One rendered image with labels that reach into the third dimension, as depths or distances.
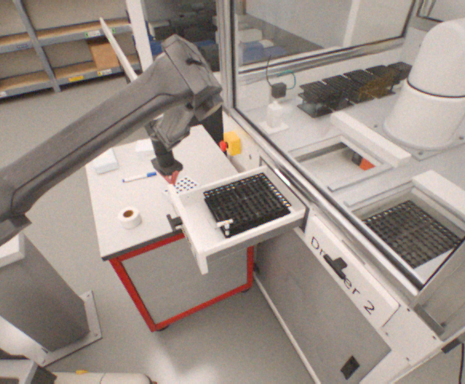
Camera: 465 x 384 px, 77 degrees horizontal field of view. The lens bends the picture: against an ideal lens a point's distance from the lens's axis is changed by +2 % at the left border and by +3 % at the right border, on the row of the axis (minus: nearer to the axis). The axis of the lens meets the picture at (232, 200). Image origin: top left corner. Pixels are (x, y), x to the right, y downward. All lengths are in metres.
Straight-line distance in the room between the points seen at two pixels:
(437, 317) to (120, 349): 1.41
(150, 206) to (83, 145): 0.72
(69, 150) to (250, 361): 1.35
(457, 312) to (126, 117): 0.61
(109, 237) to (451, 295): 0.93
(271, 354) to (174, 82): 1.39
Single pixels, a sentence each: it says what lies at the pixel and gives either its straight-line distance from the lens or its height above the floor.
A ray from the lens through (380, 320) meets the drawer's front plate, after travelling 0.79.
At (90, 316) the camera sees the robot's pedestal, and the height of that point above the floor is 0.02.
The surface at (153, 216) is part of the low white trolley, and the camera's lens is 1.08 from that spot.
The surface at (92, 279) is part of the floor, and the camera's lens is 1.98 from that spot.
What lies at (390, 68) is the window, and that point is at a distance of 0.58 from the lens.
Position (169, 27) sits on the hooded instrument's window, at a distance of 1.47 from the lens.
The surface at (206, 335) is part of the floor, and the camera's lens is 1.64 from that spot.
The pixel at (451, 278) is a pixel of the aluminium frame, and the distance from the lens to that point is 0.62.
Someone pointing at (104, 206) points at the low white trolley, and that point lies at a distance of 1.19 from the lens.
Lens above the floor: 1.53
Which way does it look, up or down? 45 degrees down
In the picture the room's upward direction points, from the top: 3 degrees counter-clockwise
